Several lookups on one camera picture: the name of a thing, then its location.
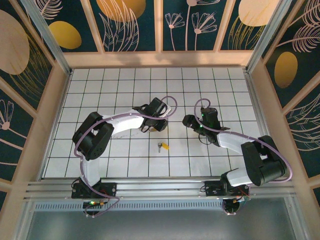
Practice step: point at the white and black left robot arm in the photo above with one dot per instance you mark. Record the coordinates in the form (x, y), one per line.
(127, 125)

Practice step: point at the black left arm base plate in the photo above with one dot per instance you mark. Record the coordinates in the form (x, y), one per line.
(110, 188)

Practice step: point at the silver key with yellow tag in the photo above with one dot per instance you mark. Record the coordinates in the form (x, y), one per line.
(163, 145)

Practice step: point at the small circuit board with LED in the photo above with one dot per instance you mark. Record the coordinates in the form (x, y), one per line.
(93, 203)
(235, 202)

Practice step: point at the aluminium mounting rail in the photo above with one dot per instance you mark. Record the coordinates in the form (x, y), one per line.
(160, 190)

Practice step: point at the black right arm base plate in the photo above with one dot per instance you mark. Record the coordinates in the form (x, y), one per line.
(212, 190)

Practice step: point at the aluminium corner post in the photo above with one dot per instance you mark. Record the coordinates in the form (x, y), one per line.
(49, 40)
(268, 37)

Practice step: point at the aluminium table edge rail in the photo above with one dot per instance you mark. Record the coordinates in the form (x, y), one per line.
(253, 100)

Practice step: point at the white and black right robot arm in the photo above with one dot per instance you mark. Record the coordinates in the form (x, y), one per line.
(227, 142)

